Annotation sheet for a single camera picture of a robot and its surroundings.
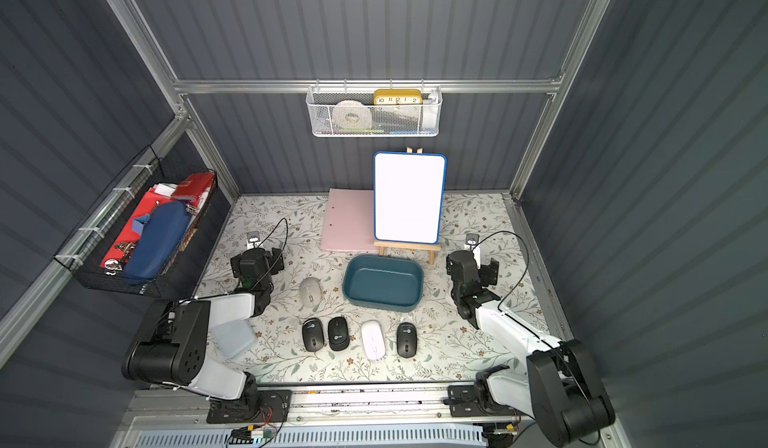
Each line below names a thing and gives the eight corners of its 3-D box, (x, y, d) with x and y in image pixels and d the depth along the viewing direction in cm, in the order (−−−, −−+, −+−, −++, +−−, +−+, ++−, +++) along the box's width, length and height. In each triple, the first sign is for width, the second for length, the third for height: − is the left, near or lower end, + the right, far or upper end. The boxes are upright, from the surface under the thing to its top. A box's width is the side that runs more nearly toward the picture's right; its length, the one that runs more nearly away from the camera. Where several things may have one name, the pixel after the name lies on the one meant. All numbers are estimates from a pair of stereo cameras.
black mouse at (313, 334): (304, 353, 84) (302, 351, 82) (304, 322, 90) (302, 319, 88) (325, 349, 85) (323, 347, 83) (323, 318, 90) (322, 315, 88)
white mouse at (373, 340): (366, 363, 82) (365, 361, 80) (360, 325, 89) (359, 322, 87) (387, 358, 83) (387, 356, 81) (380, 321, 90) (380, 317, 88)
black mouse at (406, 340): (396, 358, 83) (396, 355, 81) (396, 325, 89) (396, 322, 87) (418, 358, 83) (418, 355, 81) (416, 325, 89) (416, 322, 87)
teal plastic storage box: (341, 312, 92) (339, 306, 88) (347, 259, 104) (345, 252, 100) (425, 312, 91) (426, 305, 88) (421, 259, 104) (422, 251, 100)
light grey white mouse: (298, 307, 93) (296, 303, 90) (303, 282, 98) (301, 277, 96) (319, 307, 93) (317, 303, 90) (323, 282, 98) (321, 277, 96)
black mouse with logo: (330, 352, 84) (328, 350, 82) (329, 320, 90) (328, 317, 88) (349, 349, 84) (348, 347, 83) (348, 318, 90) (347, 315, 88)
